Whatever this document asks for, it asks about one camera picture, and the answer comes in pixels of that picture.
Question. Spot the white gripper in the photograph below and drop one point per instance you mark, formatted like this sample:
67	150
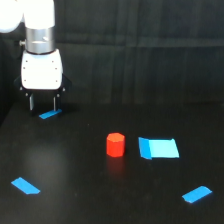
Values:
42	72

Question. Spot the blue tape strip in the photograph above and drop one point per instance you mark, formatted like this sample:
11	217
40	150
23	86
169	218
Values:
50	114
196	194
25	186

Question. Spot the blue tape strip bottom left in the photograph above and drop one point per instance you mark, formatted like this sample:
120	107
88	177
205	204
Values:
25	186

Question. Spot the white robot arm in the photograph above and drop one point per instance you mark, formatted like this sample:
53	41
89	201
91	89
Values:
38	17

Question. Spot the blue tape strip top left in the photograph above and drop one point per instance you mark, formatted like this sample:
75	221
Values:
50	114

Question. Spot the large blue paper square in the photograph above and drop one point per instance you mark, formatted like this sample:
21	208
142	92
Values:
150	149

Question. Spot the red cylinder block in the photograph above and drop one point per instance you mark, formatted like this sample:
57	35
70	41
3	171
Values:
115	145

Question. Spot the blue tape strip bottom right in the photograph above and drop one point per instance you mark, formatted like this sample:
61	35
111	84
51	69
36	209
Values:
196	194

